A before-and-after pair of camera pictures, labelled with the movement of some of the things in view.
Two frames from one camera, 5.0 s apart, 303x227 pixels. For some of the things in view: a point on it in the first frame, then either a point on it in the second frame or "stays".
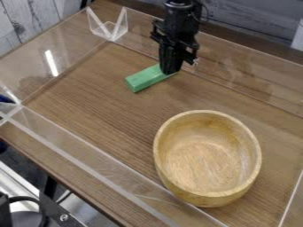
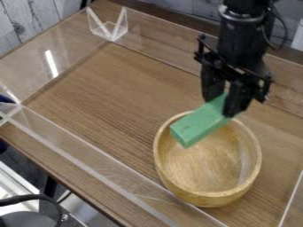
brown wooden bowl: x=207 y=153 stays
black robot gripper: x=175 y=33 -> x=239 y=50
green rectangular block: x=145 y=77 -> x=202 y=121
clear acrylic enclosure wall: x=207 y=138 stays
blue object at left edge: x=4 y=98 stays
